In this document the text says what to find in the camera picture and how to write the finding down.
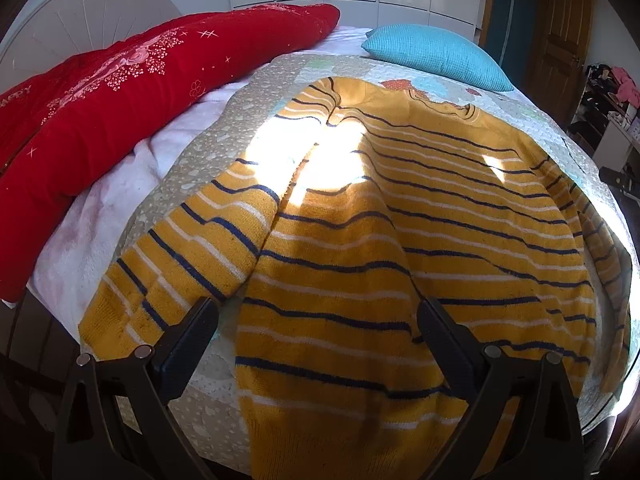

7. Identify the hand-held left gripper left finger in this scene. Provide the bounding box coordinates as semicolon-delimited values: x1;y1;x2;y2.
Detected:
52;296;221;480

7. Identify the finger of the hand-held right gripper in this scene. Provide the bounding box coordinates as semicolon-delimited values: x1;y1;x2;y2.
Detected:
599;166;640;196

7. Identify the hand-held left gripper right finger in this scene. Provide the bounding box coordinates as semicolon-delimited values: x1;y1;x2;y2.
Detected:
416;296;586;480

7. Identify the yellow striped knit sweater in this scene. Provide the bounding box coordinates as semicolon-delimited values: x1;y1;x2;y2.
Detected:
77;76;633;480

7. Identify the cluttered shelf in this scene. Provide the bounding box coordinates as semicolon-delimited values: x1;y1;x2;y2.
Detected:
567;62;640;161

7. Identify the pink cloth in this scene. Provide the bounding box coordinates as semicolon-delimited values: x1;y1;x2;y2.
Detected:
612;66;640;108

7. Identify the brown wooden door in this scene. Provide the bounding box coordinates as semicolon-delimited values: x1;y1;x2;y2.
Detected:
525;0;596;91

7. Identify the dark teal curtain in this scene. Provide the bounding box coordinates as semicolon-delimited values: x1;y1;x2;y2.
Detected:
487;0;541;56

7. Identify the blue textured pillow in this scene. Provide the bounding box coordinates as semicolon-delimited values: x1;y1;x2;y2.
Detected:
361;23;515;93

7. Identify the red embroidered quilt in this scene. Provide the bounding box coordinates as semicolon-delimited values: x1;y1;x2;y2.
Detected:
0;2;342;303

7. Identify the heart patterned quilted bedspread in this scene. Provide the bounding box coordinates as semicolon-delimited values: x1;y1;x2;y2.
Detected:
82;52;640;466

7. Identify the white round headboard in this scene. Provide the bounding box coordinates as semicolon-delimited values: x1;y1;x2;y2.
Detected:
0;0;183;96

